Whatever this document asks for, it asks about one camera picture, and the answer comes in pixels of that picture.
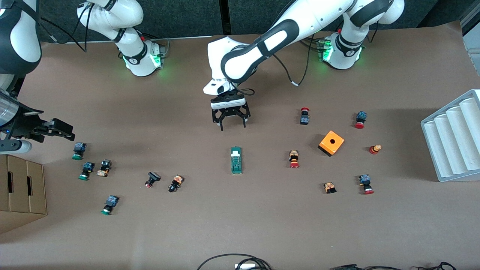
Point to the green mushroom pushbutton switch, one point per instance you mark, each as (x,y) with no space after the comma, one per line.
(78,150)
(86,170)
(110,204)

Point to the black vertical frame post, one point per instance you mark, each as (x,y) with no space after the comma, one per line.
(224,15)

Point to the grey ridged plastic tray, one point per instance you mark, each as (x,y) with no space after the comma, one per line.
(453,138)

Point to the black selector switch orange block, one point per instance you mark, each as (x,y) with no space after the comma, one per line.
(175,183)
(104,167)

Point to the red pushbutton black block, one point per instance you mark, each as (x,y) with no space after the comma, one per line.
(304,117)

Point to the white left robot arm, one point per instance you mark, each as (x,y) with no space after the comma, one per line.
(318,18)

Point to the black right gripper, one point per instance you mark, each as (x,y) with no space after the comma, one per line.
(23,123)

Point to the red yellow emergency stop head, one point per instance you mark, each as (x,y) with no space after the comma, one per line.
(375,149)

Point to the grey metal cabinet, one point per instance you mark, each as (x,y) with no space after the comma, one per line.
(473,45)

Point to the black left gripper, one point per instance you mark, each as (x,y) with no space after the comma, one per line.
(230,111)

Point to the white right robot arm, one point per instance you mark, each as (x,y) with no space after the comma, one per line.
(127,17)

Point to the red mushroom pushbutton blue block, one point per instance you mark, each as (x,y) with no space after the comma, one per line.
(365,184)
(360,119)

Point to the black mushroom button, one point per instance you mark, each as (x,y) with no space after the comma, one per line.
(152,179)

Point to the white power adapter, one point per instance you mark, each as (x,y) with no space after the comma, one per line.
(245,266)

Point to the red emergency stop orange block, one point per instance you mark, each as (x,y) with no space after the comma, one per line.
(294,159)

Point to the brown cardboard box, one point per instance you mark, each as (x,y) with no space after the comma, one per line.
(22,187)

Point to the orange contact block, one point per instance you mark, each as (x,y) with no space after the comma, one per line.
(329,187)

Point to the orange push button enclosure box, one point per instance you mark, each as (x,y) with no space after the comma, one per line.
(331,143)

